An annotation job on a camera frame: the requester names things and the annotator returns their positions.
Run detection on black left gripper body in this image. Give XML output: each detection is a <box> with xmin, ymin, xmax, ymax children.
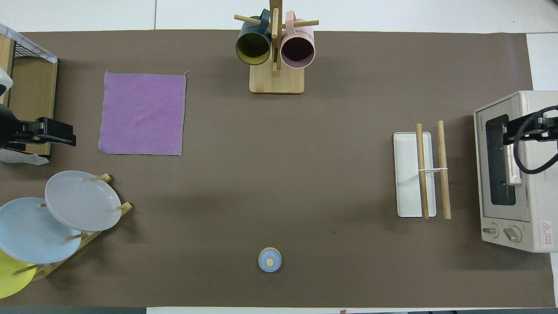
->
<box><xmin>0</xmin><ymin>105</ymin><xmax>41</xmax><ymax>150</ymax></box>

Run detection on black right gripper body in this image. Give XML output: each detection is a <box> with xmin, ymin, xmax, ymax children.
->
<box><xmin>540</xmin><ymin>110</ymin><xmax>558</xmax><ymax>143</ymax></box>

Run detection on purple cloth towel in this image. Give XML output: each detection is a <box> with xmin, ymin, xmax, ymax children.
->
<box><xmin>98</xmin><ymin>70</ymin><xmax>191</xmax><ymax>157</ymax></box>

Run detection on wooden dish rack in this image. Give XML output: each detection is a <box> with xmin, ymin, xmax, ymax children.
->
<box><xmin>12</xmin><ymin>173</ymin><xmax>133</xmax><ymax>282</ymax></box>

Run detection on white towel rack wooden rods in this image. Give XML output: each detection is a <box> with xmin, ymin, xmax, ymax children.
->
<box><xmin>393</xmin><ymin>121</ymin><xmax>452</xmax><ymax>220</ymax></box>

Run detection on white crumpled paper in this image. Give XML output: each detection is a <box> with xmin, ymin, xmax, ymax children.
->
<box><xmin>0</xmin><ymin>148</ymin><xmax>50</xmax><ymax>166</ymax></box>

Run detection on wooden shelf unit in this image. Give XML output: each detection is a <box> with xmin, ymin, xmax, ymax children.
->
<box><xmin>0</xmin><ymin>34</ymin><xmax>58</xmax><ymax>158</ymax></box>

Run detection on beige toaster oven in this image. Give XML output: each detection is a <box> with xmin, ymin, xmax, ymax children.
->
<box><xmin>473</xmin><ymin>91</ymin><xmax>558</xmax><ymax>253</ymax></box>

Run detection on grey plate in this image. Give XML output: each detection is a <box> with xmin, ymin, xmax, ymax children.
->
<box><xmin>45</xmin><ymin>170</ymin><xmax>122</xmax><ymax>232</ymax></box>

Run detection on white patterned cloth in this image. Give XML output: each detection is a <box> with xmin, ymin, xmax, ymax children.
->
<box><xmin>0</xmin><ymin>23</ymin><xmax>58</xmax><ymax>64</ymax></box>

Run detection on light blue plate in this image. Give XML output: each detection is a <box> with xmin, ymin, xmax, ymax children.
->
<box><xmin>0</xmin><ymin>197</ymin><xmax>82</xmax><ymax>265</ymax></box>

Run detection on yellow plate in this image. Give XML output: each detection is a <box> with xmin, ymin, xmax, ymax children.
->
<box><xmin>0</xmin><ymin>249</ymin><xmax>38</xmax><ymax>300</ymax></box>

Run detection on dark teal mug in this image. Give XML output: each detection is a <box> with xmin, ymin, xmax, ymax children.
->
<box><xmin>235</xmin><ymin>10</ymin><xmax>273</xmax><ymax>66</ymax></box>

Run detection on brown table mat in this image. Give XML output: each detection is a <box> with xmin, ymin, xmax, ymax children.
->
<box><xmin>0</xmin><ymin>30</ymin><xmax>557</xmax><ymax>308</ymax></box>

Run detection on wooden mug tree stand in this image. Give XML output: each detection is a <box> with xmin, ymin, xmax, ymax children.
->
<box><xmin>234</xmin><ymin>0</ymin><xmax>320</xmax><ymax>95</ymax></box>

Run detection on pink mug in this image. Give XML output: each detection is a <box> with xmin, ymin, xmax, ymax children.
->
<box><xmin>280</xmin><ymin>11</ymin><xmax>316</xmax><ymax>69</ymax></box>

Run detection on small blue lidded jar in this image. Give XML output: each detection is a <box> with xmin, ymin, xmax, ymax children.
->
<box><xmin>258</xmin><ymin>247</ymin><xmax>282</xmax><ymax>273</ymax></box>

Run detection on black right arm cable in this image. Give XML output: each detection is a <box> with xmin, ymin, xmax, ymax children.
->
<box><xmin>513</xmin><ymin>105</ymin><xmax>558</xmax><ymax>175</ymax></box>

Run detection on black wire basket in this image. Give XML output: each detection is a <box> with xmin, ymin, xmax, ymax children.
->
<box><xmin>12</xmin><ymin>40</ymin><xmax>37</xmax><ymax>60</ymax></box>

